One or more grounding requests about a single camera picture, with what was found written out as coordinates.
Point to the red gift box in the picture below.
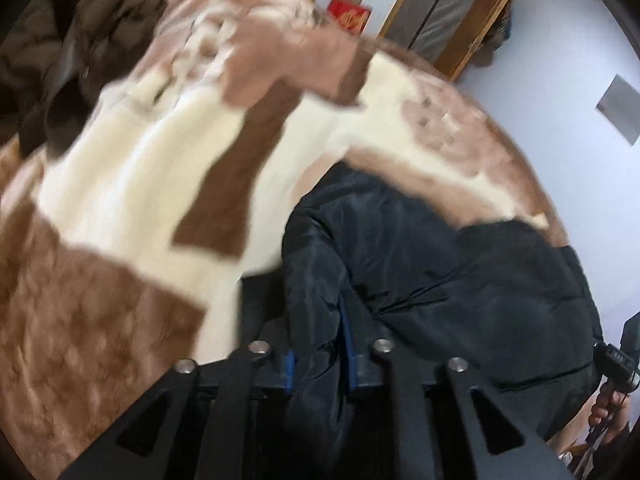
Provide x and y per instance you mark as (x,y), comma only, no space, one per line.
(349,12)

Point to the dark hanging clothes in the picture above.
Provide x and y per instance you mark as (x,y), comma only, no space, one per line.
(502,35)

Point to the brown puffer jacket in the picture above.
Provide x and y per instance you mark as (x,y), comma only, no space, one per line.
(65,45)

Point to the person's right hand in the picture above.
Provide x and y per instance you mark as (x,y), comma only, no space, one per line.
(605,407)

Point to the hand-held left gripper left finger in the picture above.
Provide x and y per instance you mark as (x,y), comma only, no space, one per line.
(289,367)

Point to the grey wall paper sheet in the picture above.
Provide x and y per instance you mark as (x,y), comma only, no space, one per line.
(620,109)

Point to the black hooded puffer jacket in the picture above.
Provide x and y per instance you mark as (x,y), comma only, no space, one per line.
(450,300)

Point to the brown and cream plush blanket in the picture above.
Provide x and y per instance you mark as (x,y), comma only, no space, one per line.
(200,160)

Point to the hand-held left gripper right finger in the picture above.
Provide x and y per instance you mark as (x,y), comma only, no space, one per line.
(350,355)

